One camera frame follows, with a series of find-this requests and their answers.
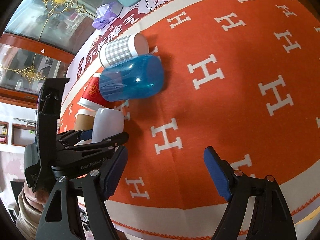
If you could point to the grey checked paper cup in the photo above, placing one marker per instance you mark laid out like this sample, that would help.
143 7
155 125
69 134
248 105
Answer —
122 49

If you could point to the brown sleeve paper cup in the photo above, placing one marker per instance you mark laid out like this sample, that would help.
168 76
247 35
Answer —
84 119

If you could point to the orange H-pattern table cloth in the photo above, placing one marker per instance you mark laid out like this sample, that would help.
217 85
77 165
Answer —
241 76

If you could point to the red paper cup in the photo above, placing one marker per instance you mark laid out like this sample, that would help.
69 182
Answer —
92 98

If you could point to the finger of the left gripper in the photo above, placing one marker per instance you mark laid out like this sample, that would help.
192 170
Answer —
107 143
86 135

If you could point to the white plastic cup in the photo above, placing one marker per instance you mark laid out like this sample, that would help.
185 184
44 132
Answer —
107 122

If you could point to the glass sliding door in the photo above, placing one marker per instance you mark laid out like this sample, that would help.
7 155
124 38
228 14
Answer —
40 41

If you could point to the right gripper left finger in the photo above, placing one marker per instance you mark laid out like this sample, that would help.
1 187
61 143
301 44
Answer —
61 216

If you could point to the blue translucent plastic cup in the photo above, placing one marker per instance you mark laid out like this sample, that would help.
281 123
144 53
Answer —
135 78

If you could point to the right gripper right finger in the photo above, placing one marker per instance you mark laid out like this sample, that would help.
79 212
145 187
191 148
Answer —
271 218

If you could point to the purple tissue pack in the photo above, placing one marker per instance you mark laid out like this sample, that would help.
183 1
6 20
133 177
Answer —
106 13

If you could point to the person's left hand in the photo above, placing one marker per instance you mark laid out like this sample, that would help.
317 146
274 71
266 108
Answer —
36 199

